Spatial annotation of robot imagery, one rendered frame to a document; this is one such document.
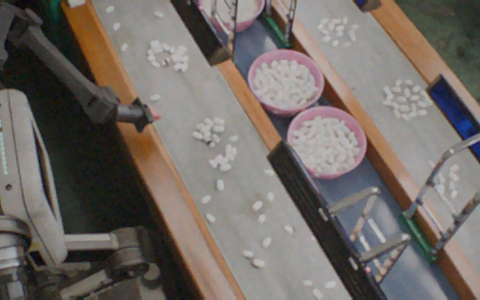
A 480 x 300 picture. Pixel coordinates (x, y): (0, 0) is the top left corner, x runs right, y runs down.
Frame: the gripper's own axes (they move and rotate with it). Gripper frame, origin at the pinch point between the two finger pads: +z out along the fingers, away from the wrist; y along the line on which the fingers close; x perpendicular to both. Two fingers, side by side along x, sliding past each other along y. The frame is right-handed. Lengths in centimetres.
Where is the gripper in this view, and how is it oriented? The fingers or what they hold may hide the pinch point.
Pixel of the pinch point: (158, 117)
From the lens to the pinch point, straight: 210.0
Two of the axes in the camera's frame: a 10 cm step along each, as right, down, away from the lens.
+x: -6.1, 6.3, 4.8
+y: -4.6, -7.7, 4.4
